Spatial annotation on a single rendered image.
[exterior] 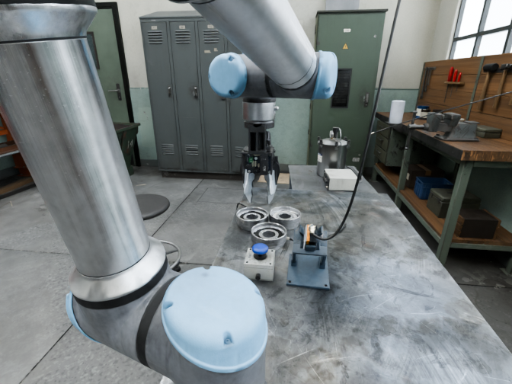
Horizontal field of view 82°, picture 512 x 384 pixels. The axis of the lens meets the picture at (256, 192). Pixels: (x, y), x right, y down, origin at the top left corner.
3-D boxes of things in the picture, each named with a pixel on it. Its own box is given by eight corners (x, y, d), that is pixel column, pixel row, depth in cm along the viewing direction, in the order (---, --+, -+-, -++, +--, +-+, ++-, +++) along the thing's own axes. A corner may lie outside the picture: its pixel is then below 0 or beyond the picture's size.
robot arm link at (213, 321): (239, 447, 31) (236, 353, 26) (142, 392, 36) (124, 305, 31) (280, 355, 41) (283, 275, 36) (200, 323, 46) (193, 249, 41)
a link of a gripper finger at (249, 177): (236, 207, 73) (242, 173, 70) (240, 198, 79) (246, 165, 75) (248, 209, 73) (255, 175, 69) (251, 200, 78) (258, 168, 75)
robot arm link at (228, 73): (260, 49, 47) (284, 54, 56) (202, 52, 51) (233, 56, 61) (260, 100, 50) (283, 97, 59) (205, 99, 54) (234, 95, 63)
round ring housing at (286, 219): (298, 216, 103) (299, 206, 101) (302, 232, 93) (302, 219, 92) (268, 216, 103) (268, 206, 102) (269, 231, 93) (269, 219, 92)
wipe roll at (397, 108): (386, 121, 278) (389, 99, 270) (399, 122, 276) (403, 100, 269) (389, 123, 267) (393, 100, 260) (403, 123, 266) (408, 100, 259)
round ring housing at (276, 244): (248, 251, 83) (248, 238, 81) (253, 232, 92) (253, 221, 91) (286, 254, 82) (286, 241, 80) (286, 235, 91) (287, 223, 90)
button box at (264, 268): (248, 262, 78) (248, 246, 76) (274, 264, 77) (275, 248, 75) (242, 282, 70) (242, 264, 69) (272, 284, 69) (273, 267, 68)
